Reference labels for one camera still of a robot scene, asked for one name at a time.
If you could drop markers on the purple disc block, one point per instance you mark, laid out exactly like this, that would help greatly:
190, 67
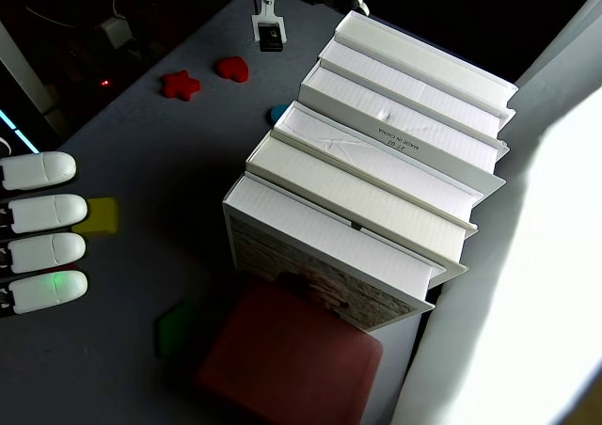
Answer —
70, 266

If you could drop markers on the red heart block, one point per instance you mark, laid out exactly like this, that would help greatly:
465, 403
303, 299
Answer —
232, 67

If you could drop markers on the white backdrop panel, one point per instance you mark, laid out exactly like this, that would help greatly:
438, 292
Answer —
541, 256

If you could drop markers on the white frame post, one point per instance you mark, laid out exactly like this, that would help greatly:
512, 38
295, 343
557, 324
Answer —
23, 67

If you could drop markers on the white book picture cover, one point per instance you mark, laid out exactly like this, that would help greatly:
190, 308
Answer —
329, 248

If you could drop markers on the blue disc block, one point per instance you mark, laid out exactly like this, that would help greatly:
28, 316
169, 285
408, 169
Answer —
277, 113

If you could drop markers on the grey table cloth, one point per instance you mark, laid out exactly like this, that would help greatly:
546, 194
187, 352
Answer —
141, 162

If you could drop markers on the green block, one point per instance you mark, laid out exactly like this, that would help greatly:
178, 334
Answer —
176, 328

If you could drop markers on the white power adapter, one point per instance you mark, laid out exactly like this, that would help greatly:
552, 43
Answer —
114, 31

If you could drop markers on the red star block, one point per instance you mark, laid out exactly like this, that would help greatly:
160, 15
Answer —
181, 85

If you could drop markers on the dark red book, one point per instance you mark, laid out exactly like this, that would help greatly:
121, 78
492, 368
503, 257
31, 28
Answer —
291, 364

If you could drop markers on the yellow square block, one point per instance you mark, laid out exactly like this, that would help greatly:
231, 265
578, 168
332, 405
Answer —
101, 215

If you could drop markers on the white book made-in-china print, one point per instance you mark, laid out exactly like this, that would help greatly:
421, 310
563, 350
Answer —
400, 147

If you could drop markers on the black device cyan lights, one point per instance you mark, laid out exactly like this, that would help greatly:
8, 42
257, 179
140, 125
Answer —
26, 142

